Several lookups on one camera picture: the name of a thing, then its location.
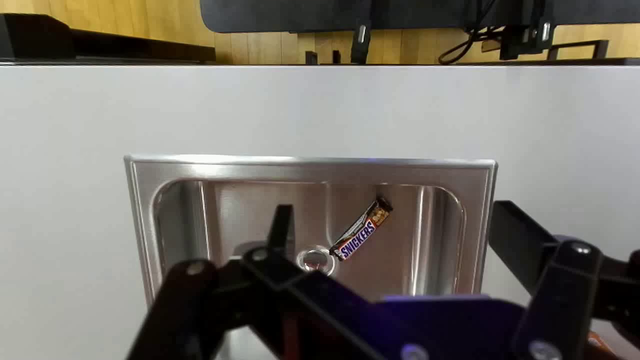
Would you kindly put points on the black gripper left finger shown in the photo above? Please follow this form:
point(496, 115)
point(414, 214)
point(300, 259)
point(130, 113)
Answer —
point(200, 301)

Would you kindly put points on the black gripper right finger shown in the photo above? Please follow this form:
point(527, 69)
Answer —
point(567, 286)

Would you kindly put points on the brown Snickers chocolate bar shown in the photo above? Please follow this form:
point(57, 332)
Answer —
point(356, 241)

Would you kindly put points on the stainless steel sink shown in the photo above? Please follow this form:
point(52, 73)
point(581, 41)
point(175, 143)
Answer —
point(226, 200)

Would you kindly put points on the round metal sink drain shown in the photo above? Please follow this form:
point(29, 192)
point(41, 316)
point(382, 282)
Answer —
point(320, 260)

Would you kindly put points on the black low furniture piece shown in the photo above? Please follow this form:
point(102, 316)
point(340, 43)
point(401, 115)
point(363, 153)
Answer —
point(80, 43)

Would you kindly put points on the black metal stand leg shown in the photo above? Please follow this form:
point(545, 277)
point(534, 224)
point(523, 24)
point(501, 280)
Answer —
point(361, 43)

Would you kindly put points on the black metal frame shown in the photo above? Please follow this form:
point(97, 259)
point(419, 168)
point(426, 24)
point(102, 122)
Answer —
point(579, 46)

